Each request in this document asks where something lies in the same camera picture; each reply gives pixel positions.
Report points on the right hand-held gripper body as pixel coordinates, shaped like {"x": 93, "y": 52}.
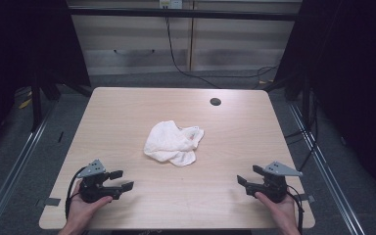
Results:
{"x": 272, "y": 184}

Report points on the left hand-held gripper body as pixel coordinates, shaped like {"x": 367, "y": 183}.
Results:
{"x": 93, "y": 187}

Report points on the white printed towel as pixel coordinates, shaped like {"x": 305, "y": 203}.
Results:
{"x": 171, "y": 143}

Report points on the person's left hand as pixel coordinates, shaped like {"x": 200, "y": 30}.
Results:
{"x": 84, "y": 209}

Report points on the person's right hand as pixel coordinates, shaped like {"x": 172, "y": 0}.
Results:
{"x": 279, "y": 210}

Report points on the grey tape strip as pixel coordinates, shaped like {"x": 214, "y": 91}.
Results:
{"x": 306, "y": 197}
{"x": 52, "y": 201}

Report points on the small black floor strip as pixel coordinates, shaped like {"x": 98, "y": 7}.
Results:
{"x": 60, "y": 137}

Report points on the dark round table grommet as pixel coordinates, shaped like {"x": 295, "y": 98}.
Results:
{"x": 215, "y": 101}

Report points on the yellow floor tape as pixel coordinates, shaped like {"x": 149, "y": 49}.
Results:
{"x": 25, "y": 103}

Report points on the black curtain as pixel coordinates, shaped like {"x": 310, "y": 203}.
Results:
{"x": 355, "y": 81}
{"x": 19, "y": 49}

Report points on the metal floor rail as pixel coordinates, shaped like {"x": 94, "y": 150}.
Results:
{"x": 19, "y": 160}
{"x": 326, "y": 169}

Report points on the black stand post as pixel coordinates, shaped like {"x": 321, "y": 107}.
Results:
{"x": 36, "y": 104}

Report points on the black horizontal frame bar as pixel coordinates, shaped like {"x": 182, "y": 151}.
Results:
{"x": 176, "y": 13}

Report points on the white wall outlet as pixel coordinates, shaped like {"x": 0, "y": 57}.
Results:
{"x": 170, "y": 4}

